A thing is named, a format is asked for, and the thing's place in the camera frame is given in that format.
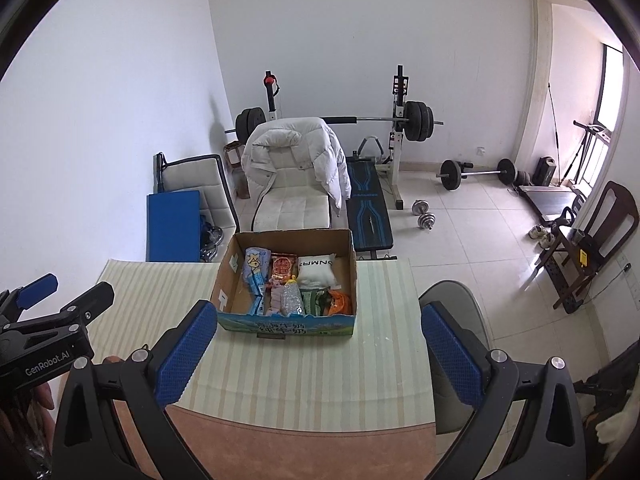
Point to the cardboard box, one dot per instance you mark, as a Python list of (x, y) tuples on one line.
[(280, 325)]

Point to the white padded chair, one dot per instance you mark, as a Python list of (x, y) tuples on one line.
[(200, 175), (295, 210)]

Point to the black blue weight bench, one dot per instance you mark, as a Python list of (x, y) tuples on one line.
[(367, 210)]

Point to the blue striped packet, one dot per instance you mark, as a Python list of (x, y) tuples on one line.
[(257, 305)]

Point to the chrome dumbbell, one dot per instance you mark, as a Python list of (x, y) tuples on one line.
[(420, 207), (426, 221)]

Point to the grey round chair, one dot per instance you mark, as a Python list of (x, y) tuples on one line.
[(460, 305)]

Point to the long barbell with black plates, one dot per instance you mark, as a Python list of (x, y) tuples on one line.
[(417, 120)]

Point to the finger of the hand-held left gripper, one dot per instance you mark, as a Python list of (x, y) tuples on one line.
[(37, 290), (92, 300)]

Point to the yellow clear packet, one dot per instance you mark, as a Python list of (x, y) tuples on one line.
[(291, 300)]

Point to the red snack packet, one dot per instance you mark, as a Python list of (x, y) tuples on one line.
[(283, 266)]

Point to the pair of white shoes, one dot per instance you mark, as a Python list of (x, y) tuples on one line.
[(541, 235)]

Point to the white goose plush toy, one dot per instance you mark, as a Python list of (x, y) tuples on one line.
[(617, 425)]

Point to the orange packet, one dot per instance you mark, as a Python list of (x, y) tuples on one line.
[(340, 302)]

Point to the black treadmill deck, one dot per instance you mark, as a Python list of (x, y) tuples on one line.
[(547, 202)]

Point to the brown wooden chair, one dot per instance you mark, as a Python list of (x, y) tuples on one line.
[(620, 215)]

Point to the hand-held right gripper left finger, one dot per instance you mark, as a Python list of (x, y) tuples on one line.
[(187, 355)]

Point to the blue folded mat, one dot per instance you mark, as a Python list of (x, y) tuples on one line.
[(172, 225)]

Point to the green packet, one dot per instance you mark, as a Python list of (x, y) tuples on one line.
[(315, 302)]

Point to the light blue cartoon packet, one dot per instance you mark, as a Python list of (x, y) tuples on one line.
[(256, 265)]

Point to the black box appliance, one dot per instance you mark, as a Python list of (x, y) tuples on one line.
[(544, 172)]

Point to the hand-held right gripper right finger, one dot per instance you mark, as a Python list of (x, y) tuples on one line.
[(450, 355)]

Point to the short barbell with black plates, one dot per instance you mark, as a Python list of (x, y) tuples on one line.
[(450, 175)]

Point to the chrome weight plates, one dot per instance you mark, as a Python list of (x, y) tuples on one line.
[(212, 240)]

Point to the small wooden stool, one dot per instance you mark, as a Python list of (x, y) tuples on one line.
[(232, 152)]

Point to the white soft packet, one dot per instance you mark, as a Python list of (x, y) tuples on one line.
[(315, 272)]

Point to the exercise machine frame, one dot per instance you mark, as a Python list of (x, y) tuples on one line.
[(595, 132)]

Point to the person's left hand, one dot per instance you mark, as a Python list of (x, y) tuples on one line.
[(42, 397)]

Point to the white barbell rack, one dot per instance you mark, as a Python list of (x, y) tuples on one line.
[(395, 180)]

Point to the white puffer jacket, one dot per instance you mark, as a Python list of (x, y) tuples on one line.
[(290, 140)]

